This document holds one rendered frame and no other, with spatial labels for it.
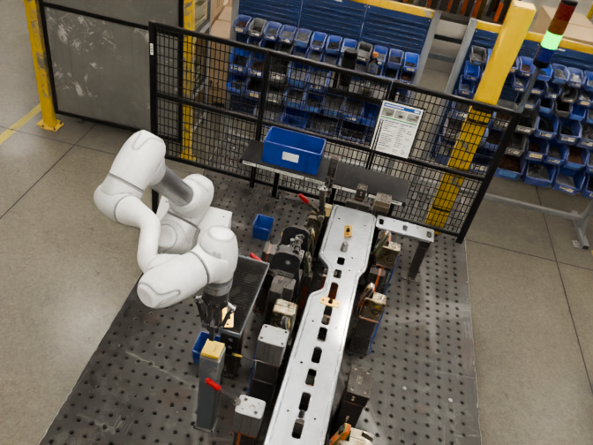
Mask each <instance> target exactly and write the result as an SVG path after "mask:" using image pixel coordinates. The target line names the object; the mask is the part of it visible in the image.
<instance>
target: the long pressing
mask: <svg viewBox="0 0 593 445"><path fill-rule="evenodd" d="M338 218H340V219H338ZM376 220H377V219H376V217H375V216H374V215H372V214H369V213H366V212H363V211H359V210H355V209H353V208H349V207H344V206H339V205H334V206H333V209H332V212H331V215H330V218H329V221H328V224H327V229H326V232H325V235H324V237H323V241H322V244H321V247H320V249H319V259H320V260H321V261H322V262H323V263H324V265H325V266H326V267H327V277H326V280H325V283H324V287H323V288H322V289H321V290H317V291H314V292H312V293H311V294H310V295H309V296H308V298H307V301H306V304H305V307H304V312H303V315H302V319H301V321H300V324H299V327H298V331H297V333H296V339H295V342H294V344H293V347H292V351H291V353H290V356H289V362H288V364H287V367H286V371H285V374H284V376H283V380H282V383H281V387H280V391H279V394H278V396H277V400H276V403H275V406H274V411H273V414H272V417H271V420H270V423H269V426H268V429H267V432H266V437H265V440H264V443H263V445H324V443H325V439H326V435H327V427H328V422H329V418H330V414H331V410H332V405H333V400H334V393H335V389H336V384H337V380H338V376H339V372H340V367H341V362H342V355H343V351H344V346H345V342H346V338H347V334H348V329H349V322H350V317H351V313H352V308H353V304H354V300H355V295H356V291H357V284H358V279H359V277H360V276H361V275H362V274H363V273H364V272H365V271H366V269H367V265H368V260H369V256H370V251H371V247H372V239H373V234H374V230H375V224H376ZM345 225H352V237H344V226H345ZM364 225H365V226H364ZM344 241H347V242H348V243H349V247H348V250H347V252H345V253H344V252H342V251H341V246H342V243H343V242H344ZM339 257H341V258H343V259H345V261H344V264H343V265H339V264H337V261H338V258H339ZM352 258H354V259H352ZM336 269H337V270H340V271H341V272H342V274H341V278H340V279H337V278H334V271H335V270H336ZM349 270H350V271H349ZM332 283H337V284H338V289H337V292H336V296H335V300H338V301H341V305H340V308H336V307H333V310H332V313H331V317H330V321H329V324H328V325H324V324H322V323H321V321H322V317H323V314H324V311H325V307H326V305H324V304H321V303H320V302H319V301H320V298H321V297H322V296H323V297H326V298H328V294H329V291H330V287H331V284H332ZM335 327H337V328H335ZM319 328H326V329H327V334H326V338H325V342H320V341H318V340H317V337H318V333H319ZM316 347H317V348H320V349H321V350H322V352H321V356H320V360H319V363H318V364H317V363H313V362H312V354H313V351H314V348H316ZM301 361H302V362H303V363H300V362H301ZM309 369H312V370H315V371H316V372H317V373H316V377H315V381H314V384H313V386H312V387H311V386H307V385H306V384H305V381H306V378H307V374H308V371H309ZM303 393H307V394H310V395H311V398H310V402H309V405H308V409H307V411H306V412H305V414H304V418H299V417H298V413H299V412H300V410H299V404H300V401H301V397H302V394H303ZM287 410H289V411H287ZM296 419H302V420H303V421H304V426H303V430H302V433H301V437H300V439H296V438H293V437H292V431H293V427H294V425H295V421H296ZM315 419H316V420H315Z"/></svg>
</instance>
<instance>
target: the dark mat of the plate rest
mask: <svg viewBox="0 0 593 445"><path fill-rule="evenodd" d="M267 266H268V265H267V264H263V263H260V262H257V261H254V260H248V259H245V258H242V257H237V264H236V269H235V271H234V273H233V274H234V275H233V281H232V286H231V288H230V290H229V302H230V303H231V304H232V305H236V309H235V311H234V312H233V328H223V329H226V330H228V331H232V332H235V333H238V334H240V332H241V330H242V327H243V325H244V322H245V320H246V317H247V315H248V312H249V311H250V309H251V305H252V302H253V300H254V298H255V296H256V294H257V291H258V289H259V286H260V283H261V281H262V278H263V276H264V274H265V272H266V268H267Z"/></svg>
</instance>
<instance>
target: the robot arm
mask: <svg viewBox="0 0 593 445"><path fill-rule="evenodd" d="M165 153H166V146H165V143H164V141H163V139H161V138H159V137H157V136H155V135H153V134H152V133H150V132H147V131H145V130H142V131H138V132H136V133H134V134H133V135H132V136H131V137H130V138H129V139H128V140H127V141H126V142H125V143H124V145H123V147H122V148H121V150H120V151H119V153H118V155H117V156H116V159H115V160H114V162H113V164H112V167H111V170H110V172H109V174H108V175H107V177H106V178H105V180H104V182H103V183H102V184H101V185H100V186H99V187H98V188H97V189H96V190H95V192H94V203H95V205H96V206H97V207H98V209H99V210H100V211H101V212H102V213H103V214H104V215H105V216H107V217H108V218H109V219H110V220H112V221H114V222H117V223H121V224H123V225H129V226H133V227H137V228H140V235H139V247H138V254H137V260H138V264H139V267H140V269H141V270H142V272H143V273H144V274H143V276H142V277H141V279H140V280H139V283H138V295H139V298H140V300H141V301H142V302H143V303H144V304H145V305H147V306H149V307H152V308H164V307H168V306H171V305H174V304H176V303H178V302H180V301H182V300H184V299H186V298H188V297H189V296H191V295H193V294H194V293H196V292H197V291H199V290H200V289H201V288H202V289H203V295H202V296H200V295H199V294H197V296H196V298H195V299H194V302H195V303H196V305H197V307H198V310H199V316H200V319H201V322H203V323H204V322H205V323H206V324H207V326H206V330H207V331H209V341H212V342H213V341H214V339H215V337H216V333H217V334H218V332H219V330H220V327H221V328H224V326H225V324H226V322H227V320H228V318H229V316H230V315H231V314H232V313H233V312H234V311H235V309H236V305H232V304H231V303H230V302H229V290H230V288H231V286H232V281H233V275H234V274H233V273H234V271H235V269H236V264H237V257H238V248H237V241H236V235H235V233H233V231H232V230H230V229H229V228H227V227H225V226H221V225H215V226H212V227H210V228H209V229H208V230H207V231H206V233H205V234H204V236H203V237H202V239H201V242H199V243H198V237H199V233H200V228H199V227H198V226H199V224H200V222H201V221H202V219H203V218H204V216H205V214H206V212H207V210H208V208H209V206H210V204H211V202H212V199H213V196H214V186H213V183H212V182H211V181H210V180H209V179H207V178H206V177H204V176H201V175H200V174H191V175H190V176H188V177H186V178H185V179H181V178H180V177H179V176H177V175H176V174H175V173H174V172H173V171H172V170H170V169H169V168H168V167H167V166H166V165H165V158H164V155H165ZM148 186H149V187H150V188H152V189H154V190H155V191H157V192H158V193H159V194H161V195H162V196H164V197H165V198H167V199H168V202H169V209H168V211H167V213H166V214H165V216H163V217H162V219H161V220H160V221H159V219H158V217H157V216H156V214H155V213H154V212H153V211H152V210H150V209H149V208H148V207H147V206H145V205H144V204H143V203H142V202H141V201H140V199H141V197H142V195H143V193H144V191H145V190H146V188H147V187H148ZM197 243H198V244H197ZM157 253H159V254H158V255H157ZM204 303H205V304H206V306H207V313H206V308H205V304H204ZM225 307H227V310H228V311H227V313H226V315H225V317H224V319H223V321H221V310H222V309H224V308H225ZM214 310H215V320H213V317H214Z"/></svg>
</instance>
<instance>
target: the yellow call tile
mask: <svg viewBox="0 0 593 445"><path fill-rule="evenodd" d="M223 347H224V343H219V342H216V341H213V342H212V341H209V339H207V340H206V343H205V346H204V348H203V350H202V352H201V355H204V356H208V357H210V358H216V359H219V357H220V356H221V352H222V350H223Z"/></svg>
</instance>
